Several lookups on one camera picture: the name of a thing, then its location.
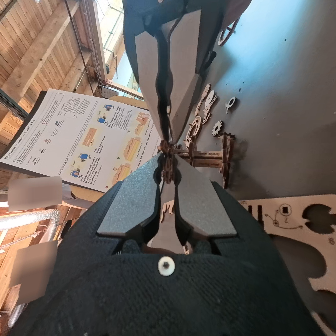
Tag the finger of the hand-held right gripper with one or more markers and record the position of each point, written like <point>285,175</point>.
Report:
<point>183,52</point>
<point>145,65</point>

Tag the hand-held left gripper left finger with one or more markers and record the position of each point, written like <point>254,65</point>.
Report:
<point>126,207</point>

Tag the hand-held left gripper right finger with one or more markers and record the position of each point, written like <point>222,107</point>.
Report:
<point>204,207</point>

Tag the wooden gear with round hole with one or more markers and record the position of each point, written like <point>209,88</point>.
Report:
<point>206,90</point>

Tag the wooden model axle assembly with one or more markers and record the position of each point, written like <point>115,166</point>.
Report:
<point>207,162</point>

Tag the wooden notched piece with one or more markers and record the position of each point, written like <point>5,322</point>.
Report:
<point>169,210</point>

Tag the wooden disc part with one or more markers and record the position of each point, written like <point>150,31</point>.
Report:
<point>207,112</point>

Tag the wooden fish-shaped piece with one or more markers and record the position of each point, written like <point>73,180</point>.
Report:
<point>227,107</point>

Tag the wooden gear with square hole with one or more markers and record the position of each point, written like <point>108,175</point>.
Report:
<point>220,131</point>

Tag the wooden sheet with large cutouts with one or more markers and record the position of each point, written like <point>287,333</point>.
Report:
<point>291,200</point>

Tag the white instruction poster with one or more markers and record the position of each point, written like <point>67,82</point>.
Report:
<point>78,131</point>

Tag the silver air duct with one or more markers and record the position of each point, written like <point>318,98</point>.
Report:
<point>26,219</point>

